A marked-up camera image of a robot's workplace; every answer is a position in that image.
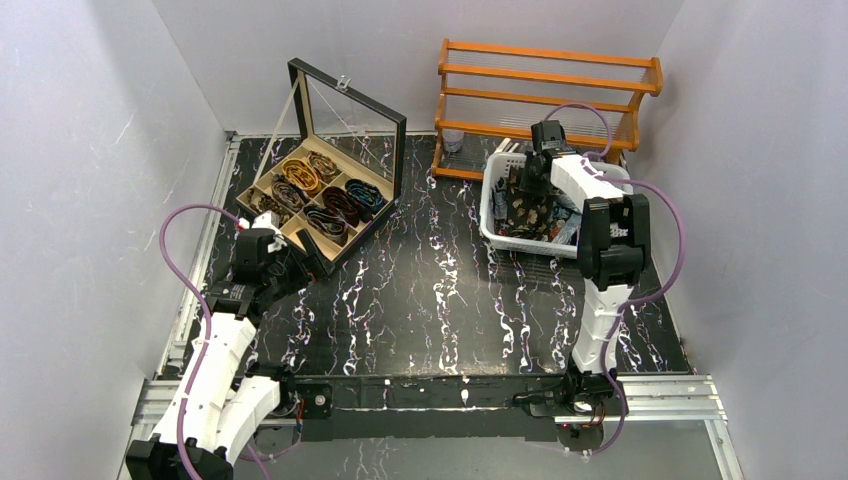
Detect black gold floral tie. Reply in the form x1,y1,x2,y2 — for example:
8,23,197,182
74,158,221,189
502,166,558,241

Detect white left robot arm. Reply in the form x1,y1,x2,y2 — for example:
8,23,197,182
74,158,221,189
125,227,321,479

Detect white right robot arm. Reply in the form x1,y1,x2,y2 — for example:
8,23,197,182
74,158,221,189
520,120,650,376

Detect grey ties in basket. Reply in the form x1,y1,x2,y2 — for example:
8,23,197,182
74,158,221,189
491,173,581,245

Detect white plastic basket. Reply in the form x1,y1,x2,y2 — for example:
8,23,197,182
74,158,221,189
479,152,652,259

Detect orange wooden shoe rack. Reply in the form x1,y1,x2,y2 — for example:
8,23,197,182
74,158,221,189
432,39,664,181

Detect olive patterned rolled tie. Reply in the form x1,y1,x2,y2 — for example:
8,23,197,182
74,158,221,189
247,187,291,227

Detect grey striped rolled tie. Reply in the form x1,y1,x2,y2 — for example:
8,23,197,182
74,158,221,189
303,204,348,246

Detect brown patterned rolled tie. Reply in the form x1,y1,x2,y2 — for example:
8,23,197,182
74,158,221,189
271,174,309,212

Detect small clear plastic cup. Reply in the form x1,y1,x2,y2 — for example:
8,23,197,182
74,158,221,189
441,129,464,153

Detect dark red rolled tie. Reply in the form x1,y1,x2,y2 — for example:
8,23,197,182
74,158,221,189
322,186,361,227

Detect gold rolled tie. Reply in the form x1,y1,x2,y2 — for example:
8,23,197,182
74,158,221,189
281,158,324,196

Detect brown rolled tie back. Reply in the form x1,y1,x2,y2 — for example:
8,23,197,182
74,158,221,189
307,150,341,184

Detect blue black rolled tie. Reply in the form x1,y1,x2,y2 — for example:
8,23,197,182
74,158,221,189
345,179,387,222

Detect black tie storage box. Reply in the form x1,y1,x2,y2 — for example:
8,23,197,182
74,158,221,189
236,58,407,269

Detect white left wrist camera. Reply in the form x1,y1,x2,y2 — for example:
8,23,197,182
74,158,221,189
250,210,287,253

